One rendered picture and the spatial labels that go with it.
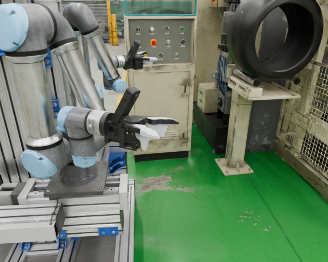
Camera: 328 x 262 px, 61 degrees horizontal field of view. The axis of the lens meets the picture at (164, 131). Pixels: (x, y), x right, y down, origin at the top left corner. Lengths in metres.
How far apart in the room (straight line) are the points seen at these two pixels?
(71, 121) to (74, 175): 0.33
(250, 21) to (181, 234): 1.38
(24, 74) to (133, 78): 1.51
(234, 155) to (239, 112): 0.40
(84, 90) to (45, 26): 0.22
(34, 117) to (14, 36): 0.24
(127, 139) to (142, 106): 1.62
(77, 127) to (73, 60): 0.23
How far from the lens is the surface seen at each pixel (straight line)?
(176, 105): 2.43
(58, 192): 1.14
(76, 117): 0.84
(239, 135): 2.42
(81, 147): 0.88
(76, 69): 0.96
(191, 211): 2.09
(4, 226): 1.21
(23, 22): 0.85
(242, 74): 2.02
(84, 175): 1.13
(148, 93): 2.35
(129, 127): 0.72
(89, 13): 1.49
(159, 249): 1.83
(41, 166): 0.97
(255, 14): 1.79
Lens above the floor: 1.37
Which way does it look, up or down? 25 degrees down
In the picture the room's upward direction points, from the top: straight up
